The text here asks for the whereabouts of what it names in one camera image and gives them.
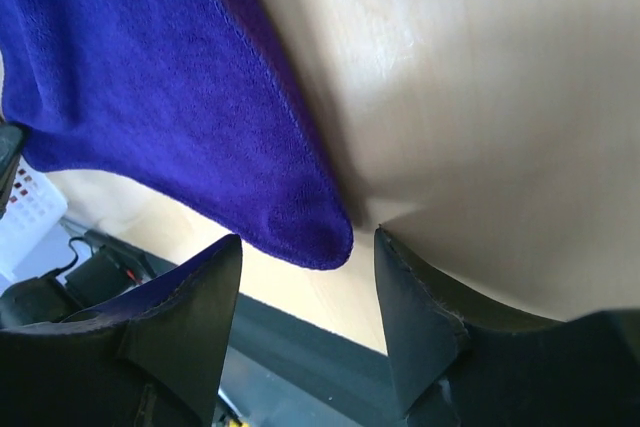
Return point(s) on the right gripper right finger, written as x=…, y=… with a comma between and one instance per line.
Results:
x=460, y=358

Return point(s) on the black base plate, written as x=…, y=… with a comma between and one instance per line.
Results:
x=282, y=371

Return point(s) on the purple towel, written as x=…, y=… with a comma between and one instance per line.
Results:
x=195, y=99

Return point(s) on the white plastic basket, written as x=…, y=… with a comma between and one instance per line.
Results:
x=35, y=206

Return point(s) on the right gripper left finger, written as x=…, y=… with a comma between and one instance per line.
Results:
x=152, y=356

